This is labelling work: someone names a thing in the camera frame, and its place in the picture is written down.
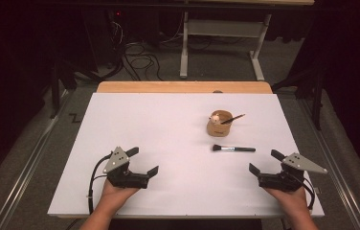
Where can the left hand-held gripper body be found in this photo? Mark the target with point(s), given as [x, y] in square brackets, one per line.
[117, 161]

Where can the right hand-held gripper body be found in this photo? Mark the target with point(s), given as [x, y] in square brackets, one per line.
[299, 163]

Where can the thick black makeup brush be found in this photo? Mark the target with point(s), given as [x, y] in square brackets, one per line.
[242, 149]

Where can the round wooden brush holder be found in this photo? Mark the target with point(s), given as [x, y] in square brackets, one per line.
[219, 129]

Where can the thin black gold-tipped brush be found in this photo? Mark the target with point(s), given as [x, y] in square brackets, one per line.
[235, 118]

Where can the person's left hand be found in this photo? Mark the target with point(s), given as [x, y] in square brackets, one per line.
[116, 196]

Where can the person's right hand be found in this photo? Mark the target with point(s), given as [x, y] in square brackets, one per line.
[288, 199]

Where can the white table board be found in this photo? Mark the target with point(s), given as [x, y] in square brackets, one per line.
[168, 127]

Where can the black floor stand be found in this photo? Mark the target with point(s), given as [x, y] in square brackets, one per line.
[318, 102]
[55, 92]

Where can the small white figurine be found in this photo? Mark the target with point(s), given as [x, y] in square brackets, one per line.
[214, 119]

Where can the wooden table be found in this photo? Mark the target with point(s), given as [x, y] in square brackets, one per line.
[184, 87]

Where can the black computer case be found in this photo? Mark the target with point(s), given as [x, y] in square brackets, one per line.
[104, 38]

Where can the metal floor rail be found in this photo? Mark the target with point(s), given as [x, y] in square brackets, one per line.
[25, 169]
[337, 185]

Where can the white metal table frame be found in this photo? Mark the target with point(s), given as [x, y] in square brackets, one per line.
[222, 28]

